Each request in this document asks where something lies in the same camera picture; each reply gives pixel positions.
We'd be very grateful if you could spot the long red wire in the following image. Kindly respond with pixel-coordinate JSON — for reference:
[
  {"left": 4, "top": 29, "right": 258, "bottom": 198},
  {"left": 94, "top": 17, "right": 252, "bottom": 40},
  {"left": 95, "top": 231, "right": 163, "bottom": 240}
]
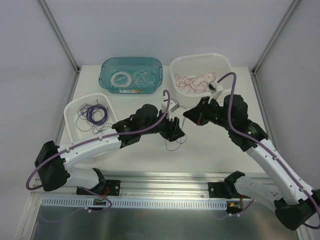
[{"left": 174, "top": 72, "right": 217, "bottom": 96}]

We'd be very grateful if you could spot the white wire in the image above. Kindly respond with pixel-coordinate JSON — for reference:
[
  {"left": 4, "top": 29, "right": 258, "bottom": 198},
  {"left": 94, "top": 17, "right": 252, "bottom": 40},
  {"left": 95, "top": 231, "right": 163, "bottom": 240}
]
[
  {"left": 132, "top": 69, "right": 157, "bottom": 88},
  {"left": 110, "top": 71, "right": 133, "bottom": 88}
]

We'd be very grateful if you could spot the separated purple wire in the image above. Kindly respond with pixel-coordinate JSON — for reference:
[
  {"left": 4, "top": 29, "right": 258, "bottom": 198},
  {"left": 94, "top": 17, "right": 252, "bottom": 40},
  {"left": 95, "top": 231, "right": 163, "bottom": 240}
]
[{"left": 91, "top": 122, "right": 113, "bottom": 135}]

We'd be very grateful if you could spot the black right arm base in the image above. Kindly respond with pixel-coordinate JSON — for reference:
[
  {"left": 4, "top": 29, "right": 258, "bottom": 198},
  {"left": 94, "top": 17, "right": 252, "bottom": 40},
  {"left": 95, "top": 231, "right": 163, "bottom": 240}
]
[{"left": 207, "top": 171, "right": 245, "bottom": 199}]

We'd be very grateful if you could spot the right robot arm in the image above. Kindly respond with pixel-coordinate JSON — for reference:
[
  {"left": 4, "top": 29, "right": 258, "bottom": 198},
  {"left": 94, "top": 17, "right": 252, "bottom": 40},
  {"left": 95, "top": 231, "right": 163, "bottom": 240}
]
[{"left": 183, "top": 94, "right": 320, "bottom": 231}]

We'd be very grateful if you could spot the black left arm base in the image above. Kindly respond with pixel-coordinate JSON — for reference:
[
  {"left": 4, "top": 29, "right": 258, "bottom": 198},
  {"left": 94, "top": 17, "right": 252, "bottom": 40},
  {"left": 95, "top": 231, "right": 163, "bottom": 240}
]
[{"left": 76, "top": 180, "right": 121, "bottom": 196}]

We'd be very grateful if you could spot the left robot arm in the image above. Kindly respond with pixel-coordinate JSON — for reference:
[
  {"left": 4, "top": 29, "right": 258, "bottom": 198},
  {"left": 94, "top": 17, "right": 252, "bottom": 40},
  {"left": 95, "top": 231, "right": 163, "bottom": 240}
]
[{"left": 34, "top": 104, "right": 185, "bottom": 195}]

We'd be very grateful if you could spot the white tub basket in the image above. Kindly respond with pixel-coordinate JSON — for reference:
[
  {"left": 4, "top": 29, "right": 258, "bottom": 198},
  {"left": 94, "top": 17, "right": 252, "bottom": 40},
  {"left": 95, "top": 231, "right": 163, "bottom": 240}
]
[{"left": 169, "top": 53, "right": 233, "bottom": 108}]

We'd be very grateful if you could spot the white perforated tray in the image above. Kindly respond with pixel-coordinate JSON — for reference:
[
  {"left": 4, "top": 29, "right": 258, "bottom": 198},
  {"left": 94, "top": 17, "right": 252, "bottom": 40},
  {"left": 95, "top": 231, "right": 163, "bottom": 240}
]
[{"left": 63, "top": 93, "right": 118, "bottom": 142}]

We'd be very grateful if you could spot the teal plastic bin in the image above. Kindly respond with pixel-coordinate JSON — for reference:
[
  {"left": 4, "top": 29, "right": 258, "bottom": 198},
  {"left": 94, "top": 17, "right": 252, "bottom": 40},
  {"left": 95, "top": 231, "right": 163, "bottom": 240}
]
[{"left": 98, "top": 57, "right": 163, "bottom": 94}]

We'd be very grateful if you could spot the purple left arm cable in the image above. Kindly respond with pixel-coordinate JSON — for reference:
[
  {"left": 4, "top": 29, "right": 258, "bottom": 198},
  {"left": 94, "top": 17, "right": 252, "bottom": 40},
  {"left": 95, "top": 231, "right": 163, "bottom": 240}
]
[{"left": 25, "top": 89, "right": 171, "bottom": 191}]

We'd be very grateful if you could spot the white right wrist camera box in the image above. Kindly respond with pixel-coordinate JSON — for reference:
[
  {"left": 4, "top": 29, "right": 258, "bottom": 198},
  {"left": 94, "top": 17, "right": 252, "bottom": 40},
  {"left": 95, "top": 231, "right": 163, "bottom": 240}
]
[{"left": 207, "top": 80, "right": 224, "bottom": 103}]

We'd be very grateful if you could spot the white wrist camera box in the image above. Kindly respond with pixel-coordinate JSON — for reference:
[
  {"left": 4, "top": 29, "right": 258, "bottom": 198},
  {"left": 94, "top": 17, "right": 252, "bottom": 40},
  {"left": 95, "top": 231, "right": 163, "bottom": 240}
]
[
  {"left": 161, "top": 99, "right": 180, "bottom": 121},
  {"left": 207, "top": 80, "right": 224, "bottom": 103}
]

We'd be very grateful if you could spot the aluminium frame rail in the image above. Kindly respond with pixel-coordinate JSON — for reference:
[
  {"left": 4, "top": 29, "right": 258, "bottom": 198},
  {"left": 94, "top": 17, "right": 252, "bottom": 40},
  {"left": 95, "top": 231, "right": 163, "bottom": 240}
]
[{"left": 31, "top": 171, "right": 271, "bottom": 201}]

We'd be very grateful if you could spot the coiled white wire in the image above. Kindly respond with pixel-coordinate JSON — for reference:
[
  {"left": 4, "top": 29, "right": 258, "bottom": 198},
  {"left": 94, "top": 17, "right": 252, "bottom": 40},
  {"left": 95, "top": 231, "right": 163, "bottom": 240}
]
[{"left": 110, "top": 71, "right": 133, "bottom": 88}]

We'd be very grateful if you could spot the coiled purple wire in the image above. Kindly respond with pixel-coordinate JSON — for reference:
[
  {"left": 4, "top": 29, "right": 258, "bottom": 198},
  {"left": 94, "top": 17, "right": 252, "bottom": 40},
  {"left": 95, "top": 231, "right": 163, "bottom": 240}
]
[{"left": 86, "top": 104, "right": 110, "bottom": 126}]

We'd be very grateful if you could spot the white slotted cable duct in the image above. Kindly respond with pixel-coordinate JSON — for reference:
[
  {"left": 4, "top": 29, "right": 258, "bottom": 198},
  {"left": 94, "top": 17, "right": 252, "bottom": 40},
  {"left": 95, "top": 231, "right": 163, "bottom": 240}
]
[{"left": 41, "top": 197, "right": 227, "bottom": 211}]

